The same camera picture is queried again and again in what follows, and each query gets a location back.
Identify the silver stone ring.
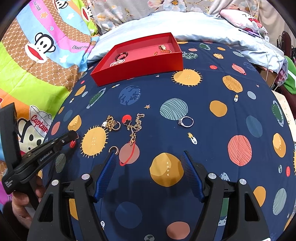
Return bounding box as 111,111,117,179
177,116,195,128

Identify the dark wooden bead bracelet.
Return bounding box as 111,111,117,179
114,52,129,62

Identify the beige curtain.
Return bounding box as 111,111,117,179
259,0,295,46

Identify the gold clover chain bracelet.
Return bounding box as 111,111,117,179
121,113,146,167

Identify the small gold hoop earring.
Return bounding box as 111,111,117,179
108,146,119,156

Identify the gold link bangle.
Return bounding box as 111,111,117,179
160,49,171,54

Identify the gold chain with ring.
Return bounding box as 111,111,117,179
101,114,122,132

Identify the grey floral bedding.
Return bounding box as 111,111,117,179
89,0,232,35

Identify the red jewelry tray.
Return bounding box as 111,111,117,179
90,33,183,86

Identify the light blue pillow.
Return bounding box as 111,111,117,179
87,11,287,73

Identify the colourful monkey cartoon blanket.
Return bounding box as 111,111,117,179
1,1,98,154

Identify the person's left hand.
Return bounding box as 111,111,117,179
11,176,46,228

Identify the white pearl bracelet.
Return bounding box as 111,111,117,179
109,59,126,68

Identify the pink white plush toy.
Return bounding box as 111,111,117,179
220,9,268,36

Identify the green cloth item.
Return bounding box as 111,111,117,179
283,56,296,95

